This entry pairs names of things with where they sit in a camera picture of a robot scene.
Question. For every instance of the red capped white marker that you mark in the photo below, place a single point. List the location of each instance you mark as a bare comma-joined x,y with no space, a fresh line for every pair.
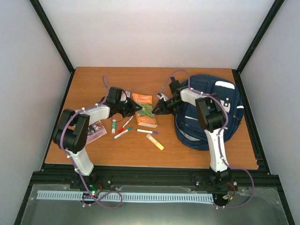
122,128

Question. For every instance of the pink illustrated paperback book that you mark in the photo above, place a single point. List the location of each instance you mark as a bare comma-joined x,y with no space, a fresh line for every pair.
95,131

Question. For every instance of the purple capped white marker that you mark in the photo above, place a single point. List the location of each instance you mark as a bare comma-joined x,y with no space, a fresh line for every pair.
147,131

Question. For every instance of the navy blue student backpack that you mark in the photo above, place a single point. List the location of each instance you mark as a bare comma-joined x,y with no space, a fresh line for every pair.
187,127

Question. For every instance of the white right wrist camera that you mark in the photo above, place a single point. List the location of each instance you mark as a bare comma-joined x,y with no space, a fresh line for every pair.
162,97

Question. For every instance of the black left frame post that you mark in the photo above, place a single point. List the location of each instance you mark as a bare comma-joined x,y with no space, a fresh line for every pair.
52,34

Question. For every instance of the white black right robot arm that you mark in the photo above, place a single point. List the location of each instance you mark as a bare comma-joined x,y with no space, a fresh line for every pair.
212,118

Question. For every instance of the green white glue stick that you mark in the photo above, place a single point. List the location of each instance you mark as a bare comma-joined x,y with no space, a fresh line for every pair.
113,125

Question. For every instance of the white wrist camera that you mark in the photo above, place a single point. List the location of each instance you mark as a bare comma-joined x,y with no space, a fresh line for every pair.
162,97
124,96

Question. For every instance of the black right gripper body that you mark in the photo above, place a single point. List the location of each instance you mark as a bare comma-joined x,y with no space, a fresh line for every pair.
168,108

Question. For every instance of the black frame post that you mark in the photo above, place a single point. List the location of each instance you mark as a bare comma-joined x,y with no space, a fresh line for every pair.
52,34
271,14

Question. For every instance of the green capped white marker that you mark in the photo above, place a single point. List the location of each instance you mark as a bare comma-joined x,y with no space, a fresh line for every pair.
122,133

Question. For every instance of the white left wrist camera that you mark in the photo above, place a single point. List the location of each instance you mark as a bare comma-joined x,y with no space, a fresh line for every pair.
124,96

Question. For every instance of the light blue slotted cable duct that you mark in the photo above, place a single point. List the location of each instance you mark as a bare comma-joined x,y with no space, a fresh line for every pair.
126,197

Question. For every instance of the black right frame post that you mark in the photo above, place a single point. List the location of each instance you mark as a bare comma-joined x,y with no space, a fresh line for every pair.
271,14

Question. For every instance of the black aluminium frame rail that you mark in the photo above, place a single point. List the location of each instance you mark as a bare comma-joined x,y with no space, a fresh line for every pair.
109,177

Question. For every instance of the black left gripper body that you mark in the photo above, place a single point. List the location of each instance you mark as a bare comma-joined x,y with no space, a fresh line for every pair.
126,110

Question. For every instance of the orange green paperback book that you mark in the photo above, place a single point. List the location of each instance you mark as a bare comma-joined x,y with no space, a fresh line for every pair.
144,116

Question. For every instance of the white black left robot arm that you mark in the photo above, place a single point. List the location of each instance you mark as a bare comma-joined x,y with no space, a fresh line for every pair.
71,131

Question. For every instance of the yellow highlighter pen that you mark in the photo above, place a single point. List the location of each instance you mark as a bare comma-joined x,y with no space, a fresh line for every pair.
155,142

